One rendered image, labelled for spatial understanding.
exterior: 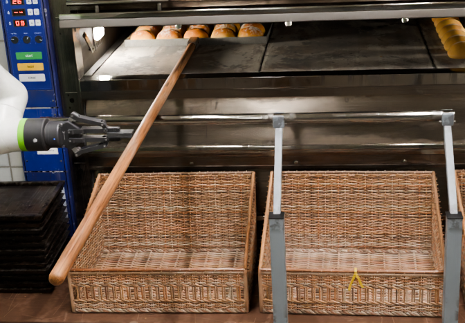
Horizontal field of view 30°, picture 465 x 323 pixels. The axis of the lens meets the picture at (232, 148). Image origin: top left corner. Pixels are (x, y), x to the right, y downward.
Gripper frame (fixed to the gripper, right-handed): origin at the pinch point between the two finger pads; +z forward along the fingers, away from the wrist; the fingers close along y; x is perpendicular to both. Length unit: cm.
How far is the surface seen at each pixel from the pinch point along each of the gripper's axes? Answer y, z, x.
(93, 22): -22.1, -16.2, -41.2
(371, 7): -24, 70, -41
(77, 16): -24, -21, -42
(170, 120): 2.5, 10.5, -18.3
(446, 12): -22, 92, -41
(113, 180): -1.2, 6.5, 35.3
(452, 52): -2, 98, -72
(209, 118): 2.3, 22.0, -18.4
